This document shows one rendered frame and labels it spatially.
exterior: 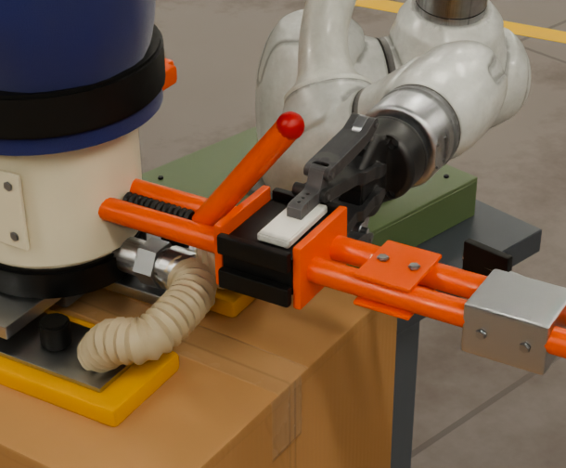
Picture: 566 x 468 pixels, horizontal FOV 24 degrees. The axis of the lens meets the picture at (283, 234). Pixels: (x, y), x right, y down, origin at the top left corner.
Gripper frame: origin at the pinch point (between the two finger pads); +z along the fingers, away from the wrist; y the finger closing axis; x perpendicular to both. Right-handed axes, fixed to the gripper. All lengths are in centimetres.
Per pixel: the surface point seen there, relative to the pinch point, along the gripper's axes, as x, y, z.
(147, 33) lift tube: 15.7, -15.2, -2.6
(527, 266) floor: 39, 120, -193
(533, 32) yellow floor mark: 91, 120, -339
